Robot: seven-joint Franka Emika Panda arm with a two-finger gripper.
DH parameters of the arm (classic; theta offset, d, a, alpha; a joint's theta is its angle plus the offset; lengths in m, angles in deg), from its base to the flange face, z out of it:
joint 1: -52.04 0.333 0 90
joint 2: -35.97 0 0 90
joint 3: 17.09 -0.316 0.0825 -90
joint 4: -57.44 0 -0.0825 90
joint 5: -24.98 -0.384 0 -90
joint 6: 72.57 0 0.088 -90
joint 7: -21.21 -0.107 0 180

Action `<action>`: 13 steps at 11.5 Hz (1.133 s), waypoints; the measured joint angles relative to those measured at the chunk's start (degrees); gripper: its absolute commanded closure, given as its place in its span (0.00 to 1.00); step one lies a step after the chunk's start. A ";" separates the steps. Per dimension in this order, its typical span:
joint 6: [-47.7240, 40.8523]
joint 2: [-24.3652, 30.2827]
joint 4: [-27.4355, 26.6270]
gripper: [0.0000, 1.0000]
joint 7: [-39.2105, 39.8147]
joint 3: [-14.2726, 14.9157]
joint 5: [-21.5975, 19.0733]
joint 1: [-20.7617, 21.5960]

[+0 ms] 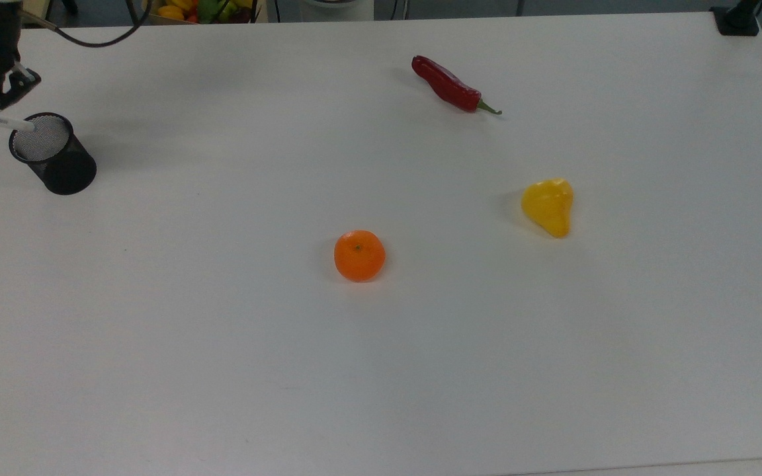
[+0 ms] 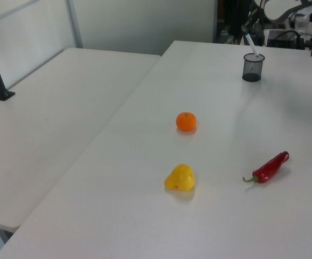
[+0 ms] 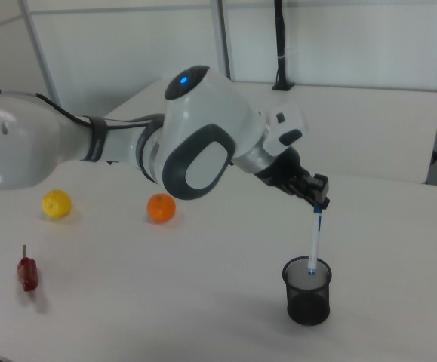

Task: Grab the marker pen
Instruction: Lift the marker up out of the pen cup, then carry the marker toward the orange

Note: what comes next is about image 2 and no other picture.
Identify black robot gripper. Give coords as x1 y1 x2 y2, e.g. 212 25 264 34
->
240 0 264 35

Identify white marker pen blue cap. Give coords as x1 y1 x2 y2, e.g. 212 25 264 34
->
244 31 260 59

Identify black mesh pen cup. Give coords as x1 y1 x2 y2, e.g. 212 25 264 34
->
242 53 266 82

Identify black electronics box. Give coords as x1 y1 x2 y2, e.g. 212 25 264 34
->
266 29 306 50

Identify clear glass jar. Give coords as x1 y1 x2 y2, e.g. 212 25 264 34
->
294 15 310 31

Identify orange mandarin fruit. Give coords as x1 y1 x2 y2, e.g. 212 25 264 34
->
175 112 198 132

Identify red chili pepper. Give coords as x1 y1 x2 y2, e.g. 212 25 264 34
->
242 151 290 185

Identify yellow pear toy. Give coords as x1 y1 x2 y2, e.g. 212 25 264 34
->
163 163 196 192

